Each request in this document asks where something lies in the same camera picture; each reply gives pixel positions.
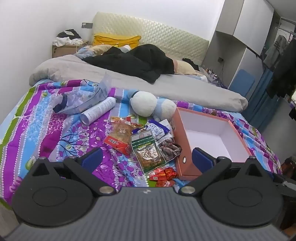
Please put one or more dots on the black jacket on bed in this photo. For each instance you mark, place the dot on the black jacket on bed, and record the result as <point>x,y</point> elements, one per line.
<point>147,62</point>

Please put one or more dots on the white spray can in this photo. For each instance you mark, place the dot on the white spray can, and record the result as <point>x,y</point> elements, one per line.
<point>95,112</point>

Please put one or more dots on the green label snack pouch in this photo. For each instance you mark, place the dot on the green label snack pouch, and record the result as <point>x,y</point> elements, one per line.
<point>147,151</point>

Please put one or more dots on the cream quilted headboard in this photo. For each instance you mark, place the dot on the cream quilted headboard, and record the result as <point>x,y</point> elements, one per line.
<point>177,43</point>

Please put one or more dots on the grey duvet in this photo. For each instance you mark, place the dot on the grey duvet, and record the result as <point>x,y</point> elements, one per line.
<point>173,87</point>

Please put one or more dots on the shrimp flavour snack bag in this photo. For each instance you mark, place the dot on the shrimp flavour snack bag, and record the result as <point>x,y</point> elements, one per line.
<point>170,149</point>

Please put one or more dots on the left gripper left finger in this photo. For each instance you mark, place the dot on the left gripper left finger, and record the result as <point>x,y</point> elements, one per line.
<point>82,167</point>

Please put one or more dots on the blue curtain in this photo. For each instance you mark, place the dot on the blue curtain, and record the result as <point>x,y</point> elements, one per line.
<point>261,107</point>

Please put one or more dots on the red clear snack bag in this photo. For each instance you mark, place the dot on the red clear snack bag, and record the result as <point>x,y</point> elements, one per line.
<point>119,134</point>

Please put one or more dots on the wall socket plate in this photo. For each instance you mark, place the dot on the wall socket plate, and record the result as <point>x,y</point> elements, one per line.
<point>86,25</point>

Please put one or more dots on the wooden nightstand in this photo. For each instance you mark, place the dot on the wooden nightstand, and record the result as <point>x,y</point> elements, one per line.
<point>67,49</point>

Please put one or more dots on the blue white snack bag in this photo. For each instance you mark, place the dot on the blue white snack bag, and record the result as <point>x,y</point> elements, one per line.
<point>158,130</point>

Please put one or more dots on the hanging dark clothes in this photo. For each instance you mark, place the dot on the hanging dark clothes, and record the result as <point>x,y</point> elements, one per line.
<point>280,59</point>

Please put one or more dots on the pink open storage box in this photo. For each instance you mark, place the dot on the pink open storage box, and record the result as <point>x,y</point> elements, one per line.
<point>214,135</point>

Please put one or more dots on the red foil candy packet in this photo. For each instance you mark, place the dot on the red foil candy packet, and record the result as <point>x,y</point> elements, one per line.
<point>170,173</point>

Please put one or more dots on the white blue plush toy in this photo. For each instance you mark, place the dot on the white blue plush toy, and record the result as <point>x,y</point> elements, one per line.
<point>146,104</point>

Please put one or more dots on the beige pillow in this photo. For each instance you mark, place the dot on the beige pillow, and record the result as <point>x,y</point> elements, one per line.
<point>184,66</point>

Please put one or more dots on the purple floral plastic bag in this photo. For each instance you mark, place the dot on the purple floral plastic bag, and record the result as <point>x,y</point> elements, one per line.
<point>83,98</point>

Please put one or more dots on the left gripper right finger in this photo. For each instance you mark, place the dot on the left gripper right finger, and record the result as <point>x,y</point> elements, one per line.
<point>211,168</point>

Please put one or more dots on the grey white wardrobe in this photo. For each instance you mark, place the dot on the grey white wardrobe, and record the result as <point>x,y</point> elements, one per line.
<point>238,40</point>

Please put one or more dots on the yellow folded blanket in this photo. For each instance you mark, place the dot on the yellow folded blanket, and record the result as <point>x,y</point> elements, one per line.
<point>116,40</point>

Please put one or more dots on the clothes pile on nightstand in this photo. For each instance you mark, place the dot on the clothes pile on nightstand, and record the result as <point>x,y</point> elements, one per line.
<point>67,37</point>

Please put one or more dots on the colourful floral bed sheet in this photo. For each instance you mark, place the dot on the colourful floral bed sheet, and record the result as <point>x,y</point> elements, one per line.
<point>36,131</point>

